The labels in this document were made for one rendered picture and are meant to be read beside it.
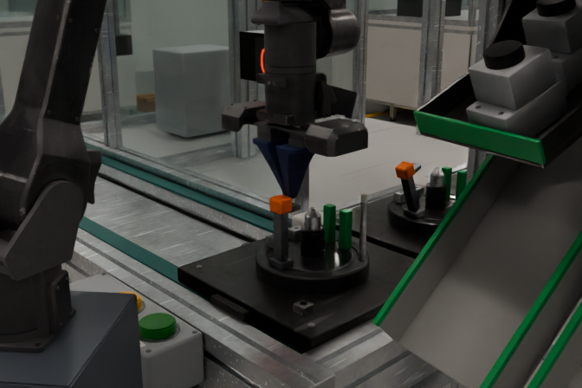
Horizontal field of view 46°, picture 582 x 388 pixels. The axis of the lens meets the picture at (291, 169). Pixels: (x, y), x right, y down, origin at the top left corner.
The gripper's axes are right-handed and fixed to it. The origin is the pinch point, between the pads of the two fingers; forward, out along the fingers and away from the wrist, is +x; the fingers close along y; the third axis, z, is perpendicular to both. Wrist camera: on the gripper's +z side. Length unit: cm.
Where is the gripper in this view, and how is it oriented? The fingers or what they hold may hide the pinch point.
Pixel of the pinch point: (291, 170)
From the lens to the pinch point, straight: 79.0
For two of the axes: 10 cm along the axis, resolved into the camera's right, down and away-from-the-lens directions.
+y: -6.8, -2.1, 7.0
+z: 7.3, -2.0, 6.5
